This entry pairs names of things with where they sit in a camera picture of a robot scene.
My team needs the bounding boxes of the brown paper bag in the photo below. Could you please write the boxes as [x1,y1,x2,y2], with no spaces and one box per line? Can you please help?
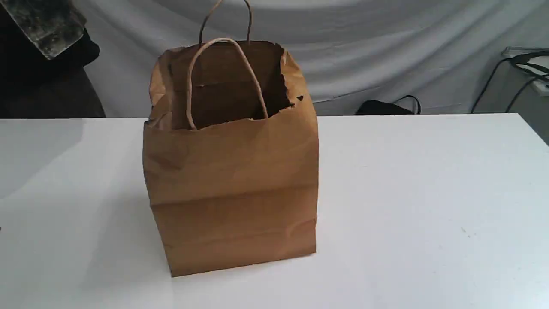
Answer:
[142,1,319,277]

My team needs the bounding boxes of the black bag behind table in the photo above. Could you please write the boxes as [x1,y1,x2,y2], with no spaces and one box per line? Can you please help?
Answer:
[355,95,422,115]

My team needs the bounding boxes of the grey draped backdrop cloth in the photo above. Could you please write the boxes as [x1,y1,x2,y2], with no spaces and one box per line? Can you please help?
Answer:
[75,0,548,118]

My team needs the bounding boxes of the camouflage jacket person torso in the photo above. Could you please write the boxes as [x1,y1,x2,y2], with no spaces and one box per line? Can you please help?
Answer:
[0,0,106,119]

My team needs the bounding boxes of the grey equipment at right edge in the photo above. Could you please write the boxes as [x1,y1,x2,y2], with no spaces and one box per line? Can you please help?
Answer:
[501,46,549,97]

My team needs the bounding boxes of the black cables at right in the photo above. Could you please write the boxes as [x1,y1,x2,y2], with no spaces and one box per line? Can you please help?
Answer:
[471,51,549,114]

